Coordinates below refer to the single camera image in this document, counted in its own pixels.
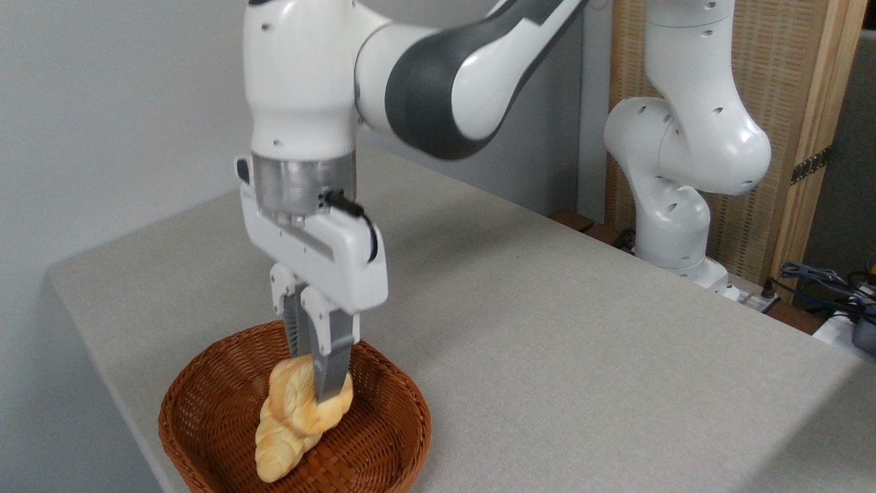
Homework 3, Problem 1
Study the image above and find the brass screen hinge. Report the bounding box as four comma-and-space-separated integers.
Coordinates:
790, 146, 833, 186

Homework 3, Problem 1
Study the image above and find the round bread roll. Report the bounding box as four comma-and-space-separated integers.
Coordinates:
267, 355, 355, 439

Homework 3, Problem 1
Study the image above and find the long twisted bread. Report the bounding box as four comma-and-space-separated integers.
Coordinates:
255, 404, 322, 483

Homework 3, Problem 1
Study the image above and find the grey box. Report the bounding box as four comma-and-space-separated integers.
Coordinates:
851, 318, 876, 356

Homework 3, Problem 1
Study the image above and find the brown wicker basket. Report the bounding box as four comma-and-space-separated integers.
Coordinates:
158, 320, 433, 493

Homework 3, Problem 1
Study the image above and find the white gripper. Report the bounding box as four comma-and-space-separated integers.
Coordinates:
235, 157, 389, 404

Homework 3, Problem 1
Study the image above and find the woven wooden folding screen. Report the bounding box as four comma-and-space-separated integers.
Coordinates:
605, 0, 868, 292

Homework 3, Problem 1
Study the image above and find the brown wooden block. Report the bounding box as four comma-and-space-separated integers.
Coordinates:
583, 224, 634, 253
765, 301, 825, 336

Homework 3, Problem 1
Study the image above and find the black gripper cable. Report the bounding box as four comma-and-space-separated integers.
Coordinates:
320, 189, 379, 265

